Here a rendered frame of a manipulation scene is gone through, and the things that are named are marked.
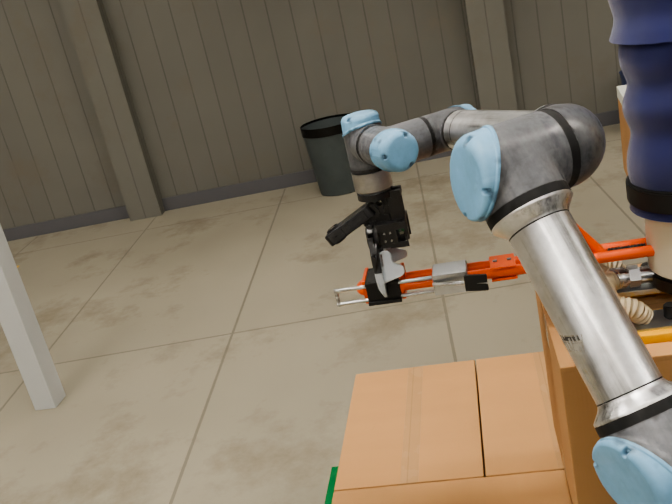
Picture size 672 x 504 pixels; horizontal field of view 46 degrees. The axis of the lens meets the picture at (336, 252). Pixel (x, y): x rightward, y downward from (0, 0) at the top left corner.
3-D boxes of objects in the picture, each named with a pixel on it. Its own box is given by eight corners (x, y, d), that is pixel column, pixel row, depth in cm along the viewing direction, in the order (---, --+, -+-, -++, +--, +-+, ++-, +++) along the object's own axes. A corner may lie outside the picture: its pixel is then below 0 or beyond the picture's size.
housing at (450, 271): (469, 278, 163) (466, 258, 161) (470, 292, 156) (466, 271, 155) (435, 283, 164) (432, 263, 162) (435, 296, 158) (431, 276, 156)
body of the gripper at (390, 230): (410, 249, 154) (398, 191, 150) (367, 256, 156) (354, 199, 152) (412, 236, 161) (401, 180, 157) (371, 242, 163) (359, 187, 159)
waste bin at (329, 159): (371, 176, 692) (357, 110, 671) (371, 191, 648) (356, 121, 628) (317, 186, 697) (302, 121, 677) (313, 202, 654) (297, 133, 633)
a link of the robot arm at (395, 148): (433, 119, 138) (405, 114, 148) (376, 136, 135) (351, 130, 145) (441, 162, 141) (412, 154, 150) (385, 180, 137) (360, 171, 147)
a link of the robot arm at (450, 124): (640, 86, 105) (456, 91, 150) (573, 108, 101) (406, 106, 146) (651, 170, 108) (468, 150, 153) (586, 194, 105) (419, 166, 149)
